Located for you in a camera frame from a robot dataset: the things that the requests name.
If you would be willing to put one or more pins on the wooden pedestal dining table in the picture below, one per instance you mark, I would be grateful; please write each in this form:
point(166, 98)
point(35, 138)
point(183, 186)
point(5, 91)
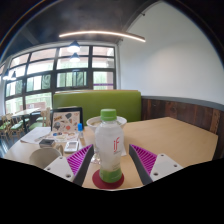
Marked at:
point(26, 111)

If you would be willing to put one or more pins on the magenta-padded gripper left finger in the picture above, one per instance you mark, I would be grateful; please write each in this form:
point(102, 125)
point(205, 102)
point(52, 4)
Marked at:
point(60, 166)

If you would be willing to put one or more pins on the flat round red coaster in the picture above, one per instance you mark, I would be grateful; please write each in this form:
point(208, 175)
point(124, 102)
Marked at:
point(96, 181)

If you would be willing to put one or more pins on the wooden chairs with green seats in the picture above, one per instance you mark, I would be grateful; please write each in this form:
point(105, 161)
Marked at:
point(13, 125)

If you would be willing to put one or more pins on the white bowl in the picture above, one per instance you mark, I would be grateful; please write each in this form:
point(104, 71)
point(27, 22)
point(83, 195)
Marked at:
point(91, 123)

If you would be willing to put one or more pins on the small blue-capped bottle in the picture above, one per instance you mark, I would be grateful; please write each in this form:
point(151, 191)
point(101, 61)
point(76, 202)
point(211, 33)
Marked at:
point(80, 131)

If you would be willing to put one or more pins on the green upholstered bench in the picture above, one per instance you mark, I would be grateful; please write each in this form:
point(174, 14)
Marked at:
point(86, 103)

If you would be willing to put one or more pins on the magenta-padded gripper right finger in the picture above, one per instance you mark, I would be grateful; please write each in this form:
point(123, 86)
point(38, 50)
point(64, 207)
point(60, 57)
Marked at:
point(165, 166)

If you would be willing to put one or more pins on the hanging pendant lamps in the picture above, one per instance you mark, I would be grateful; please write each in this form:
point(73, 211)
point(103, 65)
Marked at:
point(73, 47)

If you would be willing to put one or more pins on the white paper sheets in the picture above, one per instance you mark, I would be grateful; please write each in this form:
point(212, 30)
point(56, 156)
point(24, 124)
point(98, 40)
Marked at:
point(35, 135)

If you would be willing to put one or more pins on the small dark box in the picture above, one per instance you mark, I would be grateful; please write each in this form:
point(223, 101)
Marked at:
point(46, 143)

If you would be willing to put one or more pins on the long curved linear light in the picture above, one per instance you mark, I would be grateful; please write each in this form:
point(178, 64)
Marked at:
point(100, 33)

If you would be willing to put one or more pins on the large black-framed window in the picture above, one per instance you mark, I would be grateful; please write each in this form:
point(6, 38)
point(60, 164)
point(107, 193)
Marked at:
point(40, 66)

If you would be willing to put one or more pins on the sticker-covered black laptop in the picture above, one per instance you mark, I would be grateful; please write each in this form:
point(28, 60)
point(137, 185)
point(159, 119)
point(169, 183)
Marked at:
point(66, 120)

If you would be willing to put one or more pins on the small white flat device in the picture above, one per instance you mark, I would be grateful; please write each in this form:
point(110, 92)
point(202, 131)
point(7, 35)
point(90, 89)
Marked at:
point(71, 146)

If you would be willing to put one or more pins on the green-capped clear drink bottle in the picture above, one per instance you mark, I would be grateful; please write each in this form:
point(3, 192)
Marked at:
point(109, 150)

